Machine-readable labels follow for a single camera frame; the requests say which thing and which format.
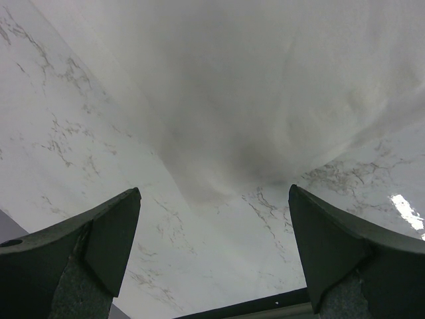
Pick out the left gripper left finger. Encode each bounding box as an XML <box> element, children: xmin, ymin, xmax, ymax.
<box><xmin>1</xmin><ymin>188</ymin><xmax>141</xmax><ymax>318</ymax></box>

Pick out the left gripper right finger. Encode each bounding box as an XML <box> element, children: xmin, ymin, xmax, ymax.
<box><xmin>288</xmin><ymin>185</ymin><xmax>424</xmax><ymax>318</ymax></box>

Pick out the white t shirt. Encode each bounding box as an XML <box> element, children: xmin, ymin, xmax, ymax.
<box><xmin>34</xmin><ymin>1</ymin><xmax>424</xmax><ymax>205</ymax></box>

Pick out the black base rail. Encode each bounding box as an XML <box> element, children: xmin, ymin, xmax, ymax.
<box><xmin>178</xmin><ymin>288</ymin><xmax>310</xmax><ymax>319</ymax></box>

